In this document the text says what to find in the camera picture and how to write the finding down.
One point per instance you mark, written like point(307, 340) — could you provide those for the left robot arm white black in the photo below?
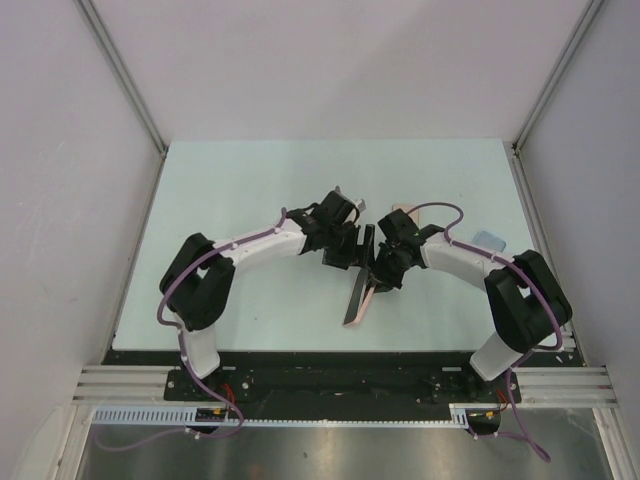
point(196, 286)

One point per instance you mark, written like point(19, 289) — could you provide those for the right aluminium side rail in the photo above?
point(539, 237)

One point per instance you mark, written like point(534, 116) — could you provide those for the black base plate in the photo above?
point(333, 386)

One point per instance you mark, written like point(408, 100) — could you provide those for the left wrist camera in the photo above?
point(358, 204)

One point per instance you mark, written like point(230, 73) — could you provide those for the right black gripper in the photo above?
point(383, 281)

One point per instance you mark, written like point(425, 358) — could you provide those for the left aluminium corner post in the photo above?
point(120, 71)

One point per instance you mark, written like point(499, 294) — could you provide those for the phone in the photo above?
point(488, 241)
point(356, 313)

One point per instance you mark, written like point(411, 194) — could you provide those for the aluminium corner post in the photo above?
point(586, 21)
point(120, 71)

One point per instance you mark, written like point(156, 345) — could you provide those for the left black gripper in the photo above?
point(356, 255)

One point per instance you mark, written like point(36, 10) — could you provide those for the gold pink smartphone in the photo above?
point(411, 210)

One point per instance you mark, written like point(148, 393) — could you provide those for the right aluminium corner post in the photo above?
point(586, 21)

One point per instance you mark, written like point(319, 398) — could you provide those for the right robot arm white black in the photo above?
point(526, 301)

